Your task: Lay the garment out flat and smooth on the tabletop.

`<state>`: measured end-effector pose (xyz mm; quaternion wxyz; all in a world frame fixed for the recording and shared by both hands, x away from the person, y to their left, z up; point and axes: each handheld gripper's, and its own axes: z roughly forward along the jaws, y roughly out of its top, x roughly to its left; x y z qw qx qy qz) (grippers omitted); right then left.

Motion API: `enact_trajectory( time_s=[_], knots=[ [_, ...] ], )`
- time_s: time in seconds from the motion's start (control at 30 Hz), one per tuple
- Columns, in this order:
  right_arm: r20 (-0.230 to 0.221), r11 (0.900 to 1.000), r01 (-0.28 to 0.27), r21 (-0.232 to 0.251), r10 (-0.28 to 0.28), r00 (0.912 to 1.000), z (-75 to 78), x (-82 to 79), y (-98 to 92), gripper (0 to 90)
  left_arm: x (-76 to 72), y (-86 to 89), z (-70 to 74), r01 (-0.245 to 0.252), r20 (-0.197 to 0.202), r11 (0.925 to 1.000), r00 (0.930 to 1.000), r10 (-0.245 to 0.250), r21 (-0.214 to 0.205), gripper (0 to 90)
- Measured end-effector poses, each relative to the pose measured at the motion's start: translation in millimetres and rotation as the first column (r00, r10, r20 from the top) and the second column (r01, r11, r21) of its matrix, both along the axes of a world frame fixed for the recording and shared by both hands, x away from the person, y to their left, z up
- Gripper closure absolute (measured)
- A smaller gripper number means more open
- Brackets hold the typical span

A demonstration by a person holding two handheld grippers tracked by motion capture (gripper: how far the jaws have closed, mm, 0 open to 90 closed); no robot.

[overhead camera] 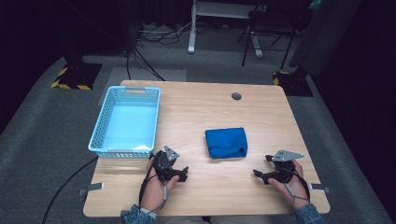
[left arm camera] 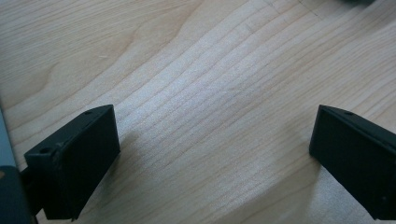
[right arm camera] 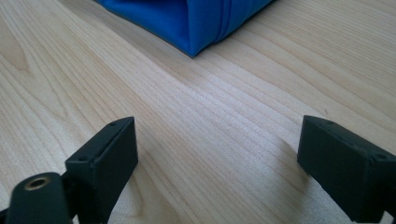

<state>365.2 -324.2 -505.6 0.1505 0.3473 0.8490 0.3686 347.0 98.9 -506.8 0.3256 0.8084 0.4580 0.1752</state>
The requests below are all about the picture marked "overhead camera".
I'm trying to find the grey table bracket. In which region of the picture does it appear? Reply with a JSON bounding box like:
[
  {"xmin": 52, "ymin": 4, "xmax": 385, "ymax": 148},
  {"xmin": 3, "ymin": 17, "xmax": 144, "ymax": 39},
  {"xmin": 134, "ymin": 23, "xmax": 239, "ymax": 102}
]
[
  {"xmin": 78, "ymin": 182, "xmax": 105, "ymax": 197},
  {"xmin": 308, "ymin": 183, "xmax": 331, "ymax": 195}
]

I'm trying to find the bundle of floor cables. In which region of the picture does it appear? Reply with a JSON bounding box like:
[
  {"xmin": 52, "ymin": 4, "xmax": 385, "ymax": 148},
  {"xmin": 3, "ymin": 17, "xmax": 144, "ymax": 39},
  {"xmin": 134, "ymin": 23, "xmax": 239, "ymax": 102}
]
[{"xmin": 135, "ymin": 21, "xmax": 194, "ymax": 47}]

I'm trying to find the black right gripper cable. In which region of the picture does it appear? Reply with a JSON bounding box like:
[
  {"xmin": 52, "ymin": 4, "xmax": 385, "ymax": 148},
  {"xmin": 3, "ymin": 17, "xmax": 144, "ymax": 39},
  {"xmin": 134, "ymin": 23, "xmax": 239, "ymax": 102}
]
[{"xmin": 290, "ymin": 167, "xmax": 312, "ymax": 201}]

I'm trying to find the black floor cable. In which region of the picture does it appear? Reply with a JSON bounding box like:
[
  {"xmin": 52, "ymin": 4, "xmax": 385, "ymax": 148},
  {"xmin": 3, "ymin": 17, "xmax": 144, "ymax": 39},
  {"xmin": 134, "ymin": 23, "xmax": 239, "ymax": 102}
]
[{"xmin": 41, "ymin": 156, "xmax": 100, "ymax": 224}]

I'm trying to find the person's left hand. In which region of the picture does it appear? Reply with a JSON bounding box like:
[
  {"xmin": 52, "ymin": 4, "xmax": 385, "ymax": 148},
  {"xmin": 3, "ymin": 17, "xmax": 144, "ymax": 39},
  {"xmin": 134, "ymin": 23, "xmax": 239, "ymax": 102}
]
[{"xmin": 141, "ymin": 157, "xmax": 180, "ymax": 213}]

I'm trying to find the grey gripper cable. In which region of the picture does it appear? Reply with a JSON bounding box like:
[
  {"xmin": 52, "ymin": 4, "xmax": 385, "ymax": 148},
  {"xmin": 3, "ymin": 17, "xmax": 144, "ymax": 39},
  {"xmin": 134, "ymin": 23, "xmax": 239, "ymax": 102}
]
[
  {"xmin": 152, "ymin": 185, "xmax": 170, "ymax": 213},
  {"xmin": 285, "ymin": 182, "xmax": 298, "ymax": 216}
]

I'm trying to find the striped black stand base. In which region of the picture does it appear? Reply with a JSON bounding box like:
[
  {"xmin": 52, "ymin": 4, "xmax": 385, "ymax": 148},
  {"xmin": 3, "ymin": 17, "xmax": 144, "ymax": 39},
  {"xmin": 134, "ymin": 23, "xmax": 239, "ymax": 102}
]
[
  {"xmin": 50, "ymin": 63, "xmax": 104, "ymax": 91},
  {"xmin": 272, "ymin": 70, "xmax": 315, "ymax": 98}
]

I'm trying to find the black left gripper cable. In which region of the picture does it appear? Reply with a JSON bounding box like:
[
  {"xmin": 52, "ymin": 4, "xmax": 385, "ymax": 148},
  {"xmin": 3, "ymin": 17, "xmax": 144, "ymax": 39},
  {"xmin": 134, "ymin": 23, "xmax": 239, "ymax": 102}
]
[{"xmin": 138, "ymin": 152, "xmax": 158, "ymax": 209}]

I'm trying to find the person's right hand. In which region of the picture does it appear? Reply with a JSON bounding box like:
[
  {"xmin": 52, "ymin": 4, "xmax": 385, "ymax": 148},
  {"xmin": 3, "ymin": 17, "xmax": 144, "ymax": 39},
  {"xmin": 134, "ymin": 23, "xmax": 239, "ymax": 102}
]
[{"xmin": 268, "ymin": 160, "xmax": 310, "ymax": 210}]

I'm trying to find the grey right gripper cable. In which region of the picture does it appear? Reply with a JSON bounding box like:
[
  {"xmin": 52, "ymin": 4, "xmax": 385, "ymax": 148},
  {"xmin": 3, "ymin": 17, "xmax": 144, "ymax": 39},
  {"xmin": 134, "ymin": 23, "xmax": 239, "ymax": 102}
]
[{"xmin": 285, "ymin": 182, "xmax": 298, "ymax": 216}]

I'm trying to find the light blue plastic basket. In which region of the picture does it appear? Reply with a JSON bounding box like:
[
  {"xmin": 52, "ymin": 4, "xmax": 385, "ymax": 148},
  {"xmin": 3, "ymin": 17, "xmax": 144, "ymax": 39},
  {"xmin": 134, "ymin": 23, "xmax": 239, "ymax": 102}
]
[{"xmin": 88, "ymin": 85, "xmax": 162, "ymax": 159}]

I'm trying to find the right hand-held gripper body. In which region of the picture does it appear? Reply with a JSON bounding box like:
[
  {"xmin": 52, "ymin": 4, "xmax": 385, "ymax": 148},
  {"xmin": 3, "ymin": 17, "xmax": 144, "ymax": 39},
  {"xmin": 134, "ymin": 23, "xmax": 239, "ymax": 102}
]
[{"xmin": 262, "ymin": 149, "xmax": 305, "ymax": 185}]

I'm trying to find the grey panel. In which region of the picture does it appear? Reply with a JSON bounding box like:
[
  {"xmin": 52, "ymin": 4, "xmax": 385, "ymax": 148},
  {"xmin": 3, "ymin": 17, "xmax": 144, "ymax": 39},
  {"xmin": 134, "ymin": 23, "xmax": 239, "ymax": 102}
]
[{"xmin": 289, "ymin": 0, "xmax": 364, "ymax": 77}]

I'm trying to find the white desk frame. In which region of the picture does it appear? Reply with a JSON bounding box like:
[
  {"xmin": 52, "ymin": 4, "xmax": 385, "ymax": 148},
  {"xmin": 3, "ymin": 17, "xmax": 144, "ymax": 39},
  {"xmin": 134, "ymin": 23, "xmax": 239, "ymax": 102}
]
[{"xmin": 187, "ymin": 0, "xmax": 266, "ymax": 59}]

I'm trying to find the grey left gripper cable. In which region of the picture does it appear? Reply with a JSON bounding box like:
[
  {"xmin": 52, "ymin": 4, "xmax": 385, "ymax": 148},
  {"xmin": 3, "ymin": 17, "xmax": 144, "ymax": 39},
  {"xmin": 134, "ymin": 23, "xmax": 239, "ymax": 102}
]
[{"xmin": 152, "ymin": 185, "xmax": 170, "ymax": 213}]

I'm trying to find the blue cloth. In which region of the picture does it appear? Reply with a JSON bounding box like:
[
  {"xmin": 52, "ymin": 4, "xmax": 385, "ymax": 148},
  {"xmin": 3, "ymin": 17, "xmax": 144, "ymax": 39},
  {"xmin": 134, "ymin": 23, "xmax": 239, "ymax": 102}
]
[{"xmin": 205, "ymin": 126, "xmax": 248, "ymax": 160}]

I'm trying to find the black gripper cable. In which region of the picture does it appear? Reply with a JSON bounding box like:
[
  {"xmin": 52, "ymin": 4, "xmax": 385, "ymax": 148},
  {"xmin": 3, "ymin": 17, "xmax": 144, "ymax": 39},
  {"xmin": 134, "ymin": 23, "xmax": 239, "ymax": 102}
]
[
  {"xmin": 138, "ymin": 152, "xmax": 158, "ymax": 209},
  {"xmin": 290, "ymin": 167, "xmax": 312, "ymax": 201}
]

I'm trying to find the thin black stand cable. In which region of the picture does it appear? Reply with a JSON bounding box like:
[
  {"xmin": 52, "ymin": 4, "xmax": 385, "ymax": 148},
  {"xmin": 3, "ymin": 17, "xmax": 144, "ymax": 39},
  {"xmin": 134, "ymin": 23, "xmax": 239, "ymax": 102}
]
[{"xmin": 125, "ymin": 46, "xmax": 166, "ymax": 82}]

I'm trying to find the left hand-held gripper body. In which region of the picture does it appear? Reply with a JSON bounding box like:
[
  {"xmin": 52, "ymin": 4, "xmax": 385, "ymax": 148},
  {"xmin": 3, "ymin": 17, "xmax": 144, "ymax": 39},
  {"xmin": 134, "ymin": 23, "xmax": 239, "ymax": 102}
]
[{"xmin": 152, "ymin": 145, "xmax": 180, "ymax": 183}]

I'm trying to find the black chair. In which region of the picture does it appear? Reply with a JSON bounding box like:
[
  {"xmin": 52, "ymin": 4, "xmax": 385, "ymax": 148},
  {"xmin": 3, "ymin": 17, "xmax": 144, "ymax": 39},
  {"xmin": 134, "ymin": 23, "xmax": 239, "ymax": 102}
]
[{"xmin": 237, "ymin": 4, "xmax": 297, "ymax": 70}]

